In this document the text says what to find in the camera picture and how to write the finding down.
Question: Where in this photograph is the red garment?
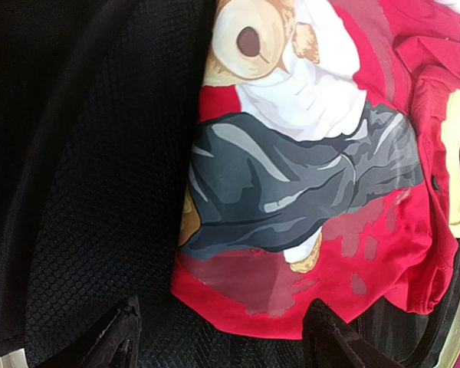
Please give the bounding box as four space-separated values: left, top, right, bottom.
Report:
171 1 460 340

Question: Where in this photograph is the yellow garment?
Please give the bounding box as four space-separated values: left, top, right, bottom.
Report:
441 90 460 238

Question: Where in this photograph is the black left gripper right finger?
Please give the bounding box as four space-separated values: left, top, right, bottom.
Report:
302 299 400 368

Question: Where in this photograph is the pale green hard-shell suitcase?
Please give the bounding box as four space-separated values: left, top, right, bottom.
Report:
0 1 460 367

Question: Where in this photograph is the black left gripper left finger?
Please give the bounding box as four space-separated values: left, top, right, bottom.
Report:
39 296 142 368

